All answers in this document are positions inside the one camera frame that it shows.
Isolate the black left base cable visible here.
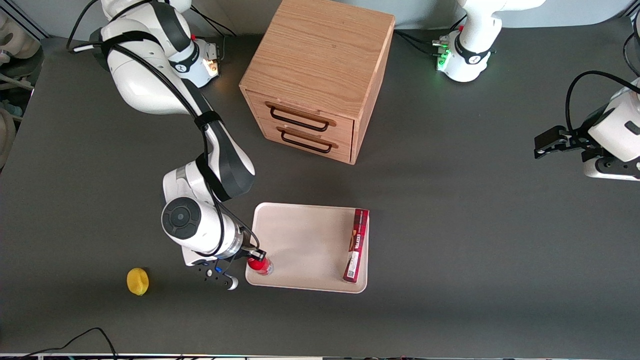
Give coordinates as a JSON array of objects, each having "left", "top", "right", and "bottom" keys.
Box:
[{"left": 394, "top": 14, "right": 468, "bottom": 57}]

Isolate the black velcro arm strap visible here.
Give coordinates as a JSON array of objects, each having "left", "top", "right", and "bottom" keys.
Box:
[
  {"left": 194, "top": 112, "right": 223, "bottom": 132},
  {"left": 100, "top": 31, "right": 157, "bottom": 50}
]

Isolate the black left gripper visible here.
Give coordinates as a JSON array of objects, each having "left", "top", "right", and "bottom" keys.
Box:
[{"left": 534, "top": 126, "right": 603, "bottom": 162}]

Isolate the beige plastic tray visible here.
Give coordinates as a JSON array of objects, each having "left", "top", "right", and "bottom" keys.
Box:
[{"left": 245, "top": 202, "right": 370, "bottom": 294}]

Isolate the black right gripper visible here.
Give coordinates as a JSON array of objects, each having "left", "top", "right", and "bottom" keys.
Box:
[{"left": 231, "top": 243, "right": 267, "bottom": 264}]

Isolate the red cookie box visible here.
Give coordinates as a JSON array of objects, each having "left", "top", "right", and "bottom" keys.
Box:
[{"left": 342, "top": 208, "right": 370, "bottom": 284}]

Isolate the yellow lemon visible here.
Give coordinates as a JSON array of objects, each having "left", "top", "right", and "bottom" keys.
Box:
[{"left": 126, "top": 267, "right": 150, "bottom": 297}]

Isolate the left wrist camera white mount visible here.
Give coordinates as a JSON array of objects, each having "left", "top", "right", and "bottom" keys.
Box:
[{"left": 581, "top": 156, "right": 640, "bottom": 181}]

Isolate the black table edge cable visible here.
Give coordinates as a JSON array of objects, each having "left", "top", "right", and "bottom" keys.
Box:
[{"left": 0, "top": 327, "right": 119, "bottom": 360}]

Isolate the wooden two-drawer cabinet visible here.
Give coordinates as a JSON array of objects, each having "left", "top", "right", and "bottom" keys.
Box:
[{"left": 239, "top": 0, "right": 396, "bottom": 166}]

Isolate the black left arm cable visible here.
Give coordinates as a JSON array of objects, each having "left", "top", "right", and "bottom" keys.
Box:
[{"left": 565, "top": 70, "right": 640, "bottom": 133}]

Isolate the black hanging cable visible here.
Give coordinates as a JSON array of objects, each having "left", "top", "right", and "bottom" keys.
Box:
[{"left": 622, "top": 12, "right": 640, "bottom": 78}]

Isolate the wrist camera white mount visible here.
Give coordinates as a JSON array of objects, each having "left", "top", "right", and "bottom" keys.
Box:
[
  {"left": 581, "top": 156, "right": 640, "bottom": 181},
  {"left": 181, "top": 247, "right": 240, "bottom": 292}
]

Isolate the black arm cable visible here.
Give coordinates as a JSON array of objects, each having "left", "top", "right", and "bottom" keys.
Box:
[
  {"left": 565, "top": 70, "right": 640, "bottom": 133},
  {"left": 66, "top": 0, "right": 262, "bottom": 258}
]

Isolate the white rounded plastic object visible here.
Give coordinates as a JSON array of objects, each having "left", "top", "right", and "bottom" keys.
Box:
[{"left": 0, "top": 11, "right": 43, "bottom": 64}]

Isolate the black right base cable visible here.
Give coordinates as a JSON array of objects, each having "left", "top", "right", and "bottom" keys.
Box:
[{"left": 190, "top": 7, "right": 238, "bottom": 62}]

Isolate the black base cable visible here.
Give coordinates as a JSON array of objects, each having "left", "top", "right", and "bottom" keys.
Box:
[
  {"left": 394, "top": 14, "right": 468, "bottom": 57},
  {"left": 190, "top": 7, "right": 238, "bottom": 62}
]

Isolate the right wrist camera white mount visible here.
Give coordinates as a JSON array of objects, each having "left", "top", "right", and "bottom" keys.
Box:
[{"left": 181, "top": 247, "right": 240, "bottom": 292}]

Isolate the red coke bottle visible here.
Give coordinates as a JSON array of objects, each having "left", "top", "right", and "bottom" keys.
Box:
[{"left": 248, "top": 256, "right": 275, "bottom": 277}]

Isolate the black metal drawer handle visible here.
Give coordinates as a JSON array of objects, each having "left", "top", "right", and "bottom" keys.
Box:
[
  {"left": 276, "top": 127, "right": 339, "bottom": 154},
  {"left": 265, "top": 102, "right": 337, "bottom": 133}
]

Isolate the beige curved object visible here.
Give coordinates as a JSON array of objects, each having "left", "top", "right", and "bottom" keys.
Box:
[{"left": 0, "top": 106, "right": 19, "bottom": 170}]

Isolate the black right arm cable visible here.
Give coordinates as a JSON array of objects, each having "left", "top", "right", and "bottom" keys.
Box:
[{"left": 66, "top": 0, "right": 262, "bottom": 258}]

